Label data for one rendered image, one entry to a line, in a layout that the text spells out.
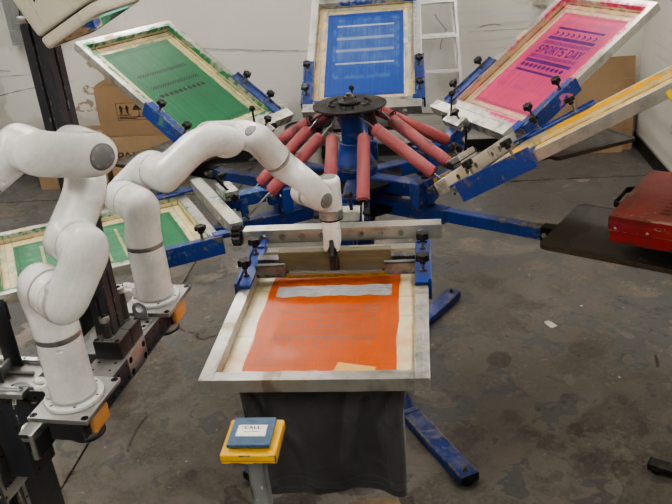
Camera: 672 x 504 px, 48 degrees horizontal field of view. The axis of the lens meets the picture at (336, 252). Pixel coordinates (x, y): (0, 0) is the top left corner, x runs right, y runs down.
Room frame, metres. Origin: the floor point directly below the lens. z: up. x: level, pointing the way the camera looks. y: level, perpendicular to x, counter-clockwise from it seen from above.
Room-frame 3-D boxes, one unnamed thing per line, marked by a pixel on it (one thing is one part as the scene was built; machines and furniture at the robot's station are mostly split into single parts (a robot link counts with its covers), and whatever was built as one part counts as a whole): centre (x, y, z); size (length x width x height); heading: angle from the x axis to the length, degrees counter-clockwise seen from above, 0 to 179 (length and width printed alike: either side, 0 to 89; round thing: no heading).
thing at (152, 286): (1.81, 0.50, 1.21); 0.16 x 0.13 x 0.15; 77
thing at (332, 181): (2.17, 0.04, 1.25); 0.15 x 0.10 x 0.11; 128
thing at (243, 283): (2.25, 0.28, 0.97); 0.30 x 0.05 x 0.07; 172
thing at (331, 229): (2.19, 0.00, 1.12); 0.10 x 0.07 x 0.11; 172
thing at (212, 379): (1.97, 0.04, 0.97); 0.79 x 0.58 x 0.04; 172
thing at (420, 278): (2.17, -0.27, 0.97); 0.30 x 0.05 x 0.07; 172
